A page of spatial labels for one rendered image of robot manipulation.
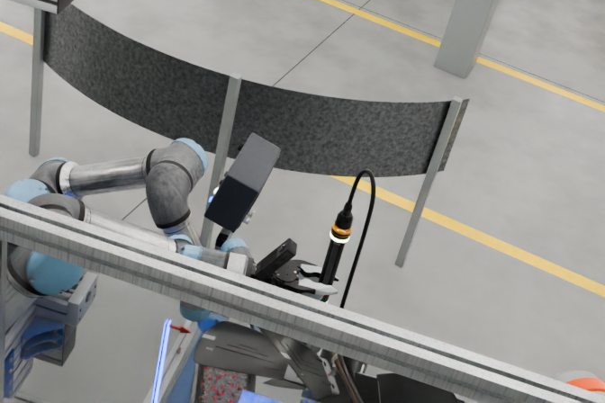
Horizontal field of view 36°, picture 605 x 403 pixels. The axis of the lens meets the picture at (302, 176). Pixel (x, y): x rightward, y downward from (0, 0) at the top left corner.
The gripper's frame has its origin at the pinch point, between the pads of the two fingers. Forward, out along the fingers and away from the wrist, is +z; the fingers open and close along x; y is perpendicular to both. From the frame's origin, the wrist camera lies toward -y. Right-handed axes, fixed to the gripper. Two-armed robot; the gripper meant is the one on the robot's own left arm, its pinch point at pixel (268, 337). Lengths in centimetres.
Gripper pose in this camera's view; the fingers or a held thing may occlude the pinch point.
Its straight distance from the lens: 236.9
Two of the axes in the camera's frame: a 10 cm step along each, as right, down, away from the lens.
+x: -3.0, 7.9, 5.3
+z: 3.8, 6.1, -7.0
